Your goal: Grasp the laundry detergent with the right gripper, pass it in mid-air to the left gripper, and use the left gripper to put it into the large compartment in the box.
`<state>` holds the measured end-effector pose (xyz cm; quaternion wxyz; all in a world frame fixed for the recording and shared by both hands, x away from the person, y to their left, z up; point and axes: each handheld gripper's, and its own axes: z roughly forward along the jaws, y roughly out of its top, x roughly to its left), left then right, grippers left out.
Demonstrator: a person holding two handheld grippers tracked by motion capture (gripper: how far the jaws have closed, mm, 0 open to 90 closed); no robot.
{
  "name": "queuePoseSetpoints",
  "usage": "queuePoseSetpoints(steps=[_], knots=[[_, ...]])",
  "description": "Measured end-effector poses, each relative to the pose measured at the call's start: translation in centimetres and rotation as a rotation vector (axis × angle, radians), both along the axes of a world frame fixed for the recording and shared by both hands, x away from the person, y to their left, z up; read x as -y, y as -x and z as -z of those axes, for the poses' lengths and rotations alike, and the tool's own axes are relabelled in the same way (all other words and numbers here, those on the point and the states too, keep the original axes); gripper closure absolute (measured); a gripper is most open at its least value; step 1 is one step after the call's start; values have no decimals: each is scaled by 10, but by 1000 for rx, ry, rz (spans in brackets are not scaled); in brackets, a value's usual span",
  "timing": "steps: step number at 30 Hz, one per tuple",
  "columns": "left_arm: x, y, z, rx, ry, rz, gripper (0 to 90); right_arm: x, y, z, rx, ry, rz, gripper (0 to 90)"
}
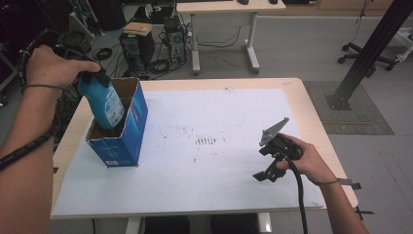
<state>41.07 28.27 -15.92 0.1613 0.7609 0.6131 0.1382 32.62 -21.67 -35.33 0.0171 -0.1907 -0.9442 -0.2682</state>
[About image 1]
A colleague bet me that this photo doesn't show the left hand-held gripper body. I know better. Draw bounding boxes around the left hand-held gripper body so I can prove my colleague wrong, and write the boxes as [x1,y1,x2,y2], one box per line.
[53,12,102,73]

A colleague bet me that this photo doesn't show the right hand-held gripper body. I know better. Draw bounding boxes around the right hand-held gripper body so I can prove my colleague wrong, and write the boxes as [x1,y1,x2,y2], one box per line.
[258,116,305,163]

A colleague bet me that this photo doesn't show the blue bottle with white cap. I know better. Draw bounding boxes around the blue bottle with white cap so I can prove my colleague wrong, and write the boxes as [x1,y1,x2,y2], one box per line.
[76,73,127,132]

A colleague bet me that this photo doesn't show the blue cardboard box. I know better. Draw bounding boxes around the blue cardboard box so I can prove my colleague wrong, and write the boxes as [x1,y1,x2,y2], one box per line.
[85,76,149,169]

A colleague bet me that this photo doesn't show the person's left hand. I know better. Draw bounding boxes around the person's left hand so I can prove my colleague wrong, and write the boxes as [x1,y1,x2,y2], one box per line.
[24,44,102,99]

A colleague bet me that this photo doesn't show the person's right hand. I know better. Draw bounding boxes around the person's right hand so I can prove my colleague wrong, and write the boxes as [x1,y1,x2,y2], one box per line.
[275,133,339,187]

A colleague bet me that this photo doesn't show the black computer tower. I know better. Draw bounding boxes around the black computer tower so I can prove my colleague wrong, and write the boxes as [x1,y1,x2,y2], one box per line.
[118,30,157,73]

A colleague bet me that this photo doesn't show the grey wrist band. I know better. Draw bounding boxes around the grey wrist band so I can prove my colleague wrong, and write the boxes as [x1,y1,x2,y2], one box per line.
[316,178,341,188]
[20,83,65,96]

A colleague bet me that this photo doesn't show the white table leg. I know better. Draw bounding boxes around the white table leg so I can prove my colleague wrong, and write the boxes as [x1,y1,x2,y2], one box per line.
[257,212,273,234]
[125,216,143,234]

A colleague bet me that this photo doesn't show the white table mat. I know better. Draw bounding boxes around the white table mat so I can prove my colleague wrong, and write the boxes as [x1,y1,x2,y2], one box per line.
[50,88,326,218]

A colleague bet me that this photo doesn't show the black curtain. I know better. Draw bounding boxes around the black curtain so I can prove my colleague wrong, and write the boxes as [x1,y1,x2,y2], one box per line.
[0,0,91,97]

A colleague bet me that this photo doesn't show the brown cardboard package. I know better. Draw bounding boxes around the brown cardboard package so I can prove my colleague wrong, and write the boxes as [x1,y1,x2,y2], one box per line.
[123,21,154,38]

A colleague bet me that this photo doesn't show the open-sided computer tower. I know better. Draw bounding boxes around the open-sided computer tower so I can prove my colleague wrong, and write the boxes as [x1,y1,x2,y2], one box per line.
[163,15,189,65]

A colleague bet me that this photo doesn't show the black office chair base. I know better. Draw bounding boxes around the black office chair base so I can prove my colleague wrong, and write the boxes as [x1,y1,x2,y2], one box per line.
[336,41,399,78]

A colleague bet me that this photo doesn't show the light wooden desk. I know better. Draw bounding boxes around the light wooden desk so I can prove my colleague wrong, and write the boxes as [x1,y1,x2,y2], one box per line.
[175,0,287,76]

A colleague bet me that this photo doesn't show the small coiled black cable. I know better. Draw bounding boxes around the small coiled black cable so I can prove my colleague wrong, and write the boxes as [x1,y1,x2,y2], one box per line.
[92,46,113,61]

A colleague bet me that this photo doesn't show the black smooth gripper cable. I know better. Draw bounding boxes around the black smooth gripper cable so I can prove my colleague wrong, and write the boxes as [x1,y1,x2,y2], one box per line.
[284,158,310,234]

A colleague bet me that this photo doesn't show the black spiral-wrapped gripper cable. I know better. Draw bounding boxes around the black spiral-wrapped gripper cable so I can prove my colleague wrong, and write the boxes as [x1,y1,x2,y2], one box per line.
[0,27,63,173]

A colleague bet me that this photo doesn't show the black cables under desk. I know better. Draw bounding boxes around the black cables under desk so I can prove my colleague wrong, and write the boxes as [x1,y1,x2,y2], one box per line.
[197,24,244,50]

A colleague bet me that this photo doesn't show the black metal post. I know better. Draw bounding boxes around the black metal post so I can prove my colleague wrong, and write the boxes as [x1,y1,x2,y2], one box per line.
[326,0,413,111]

